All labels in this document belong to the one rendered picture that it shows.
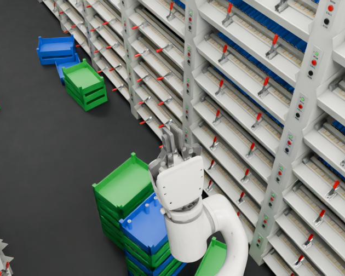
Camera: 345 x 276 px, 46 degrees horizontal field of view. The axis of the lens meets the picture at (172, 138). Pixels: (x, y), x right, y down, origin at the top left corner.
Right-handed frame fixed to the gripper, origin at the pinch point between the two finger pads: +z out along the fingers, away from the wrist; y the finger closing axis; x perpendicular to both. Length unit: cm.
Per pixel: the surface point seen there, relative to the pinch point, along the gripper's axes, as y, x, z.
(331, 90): 73, -28, -30
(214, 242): 52, -78, -144
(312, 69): 68, -33, -23
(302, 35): 69, -39, -13
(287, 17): 69, -46, -9
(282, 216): 71, -45, -106
